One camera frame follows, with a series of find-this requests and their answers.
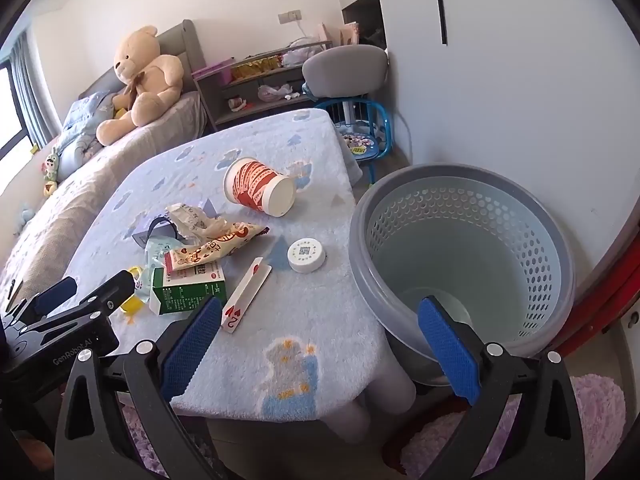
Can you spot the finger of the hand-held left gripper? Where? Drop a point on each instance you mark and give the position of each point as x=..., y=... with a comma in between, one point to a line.
x=55, y=292
x=107, y=290

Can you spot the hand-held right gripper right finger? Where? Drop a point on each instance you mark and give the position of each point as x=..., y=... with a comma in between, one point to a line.
x=447, y=350

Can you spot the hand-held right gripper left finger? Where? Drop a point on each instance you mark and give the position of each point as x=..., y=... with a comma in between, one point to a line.
x=192, y=345

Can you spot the yellow plastic piece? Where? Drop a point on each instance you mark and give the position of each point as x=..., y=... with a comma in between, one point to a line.
x=132, y=305

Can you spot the green and white carton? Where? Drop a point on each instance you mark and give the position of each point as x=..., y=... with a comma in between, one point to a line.
x=185, y=292

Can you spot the lavender cardboard box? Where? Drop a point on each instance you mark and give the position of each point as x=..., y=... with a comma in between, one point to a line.
x=155, y=231

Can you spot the red and white playing card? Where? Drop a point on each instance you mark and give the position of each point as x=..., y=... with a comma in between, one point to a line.
x=247, y=290

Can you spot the red and cream snack wrapper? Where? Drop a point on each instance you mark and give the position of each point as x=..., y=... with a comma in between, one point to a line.
x=220, y=246

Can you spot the white paper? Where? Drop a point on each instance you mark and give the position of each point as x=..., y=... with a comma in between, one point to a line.
x=187, y=217

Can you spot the grey perforated plastic basket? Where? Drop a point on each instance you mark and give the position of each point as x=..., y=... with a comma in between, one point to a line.
x=500, y=240

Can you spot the white round lid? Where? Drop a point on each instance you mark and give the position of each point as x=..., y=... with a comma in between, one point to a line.
x=305, y=255

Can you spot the red and white paper cup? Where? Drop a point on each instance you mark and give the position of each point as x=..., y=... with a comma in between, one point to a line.
x=252, y=185

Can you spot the white table leg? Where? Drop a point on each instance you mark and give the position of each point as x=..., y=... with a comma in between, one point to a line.
x=395, y=385
x=350, y=422

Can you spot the small blue plush toy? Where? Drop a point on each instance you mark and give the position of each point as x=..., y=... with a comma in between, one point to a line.
x=25, y=217

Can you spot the bed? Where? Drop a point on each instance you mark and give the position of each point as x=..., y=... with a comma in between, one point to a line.
x=75, y=185

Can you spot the small green plush toy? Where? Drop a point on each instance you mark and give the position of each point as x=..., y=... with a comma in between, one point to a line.
x=50, y=170

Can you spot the purple fluffy rug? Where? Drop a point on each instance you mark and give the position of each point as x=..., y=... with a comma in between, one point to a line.
x=595, y=400

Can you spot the blue printed quilt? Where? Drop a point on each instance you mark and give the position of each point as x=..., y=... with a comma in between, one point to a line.
x=82, y=120

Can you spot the window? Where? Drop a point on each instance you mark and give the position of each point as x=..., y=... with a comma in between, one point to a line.
x=10, y=110

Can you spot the grey curtain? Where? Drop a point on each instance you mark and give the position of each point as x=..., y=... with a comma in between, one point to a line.
x=35, y=90

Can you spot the grey shelf unit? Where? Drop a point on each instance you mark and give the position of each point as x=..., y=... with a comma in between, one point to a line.
x=210, y=100

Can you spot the beige teddy bear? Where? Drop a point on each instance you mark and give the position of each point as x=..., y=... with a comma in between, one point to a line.
x=145, y=75

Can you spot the blue child chair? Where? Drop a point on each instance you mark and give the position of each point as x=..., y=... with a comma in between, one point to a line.
x=365, y=147

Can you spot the pink box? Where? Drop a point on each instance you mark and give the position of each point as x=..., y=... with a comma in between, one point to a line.
x=215, y=69

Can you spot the white plastic bag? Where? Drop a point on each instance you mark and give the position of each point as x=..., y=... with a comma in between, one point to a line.
x=272, y=92

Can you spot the white fan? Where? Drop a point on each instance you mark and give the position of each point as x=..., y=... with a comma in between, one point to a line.
x=347, y=112

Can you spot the grey headboard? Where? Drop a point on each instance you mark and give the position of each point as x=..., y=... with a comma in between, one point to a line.
x=187, y=40

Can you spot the golden snack packs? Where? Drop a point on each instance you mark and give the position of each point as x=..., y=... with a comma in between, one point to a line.
x=255, y=66

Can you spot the white wardrobe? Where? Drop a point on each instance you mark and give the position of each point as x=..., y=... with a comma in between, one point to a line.
x=500, y=85

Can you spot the red curved frame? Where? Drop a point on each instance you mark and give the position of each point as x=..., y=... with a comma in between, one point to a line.
x=600, y=305

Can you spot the wall socket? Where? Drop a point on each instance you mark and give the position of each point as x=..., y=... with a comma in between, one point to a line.
x=290, y=16

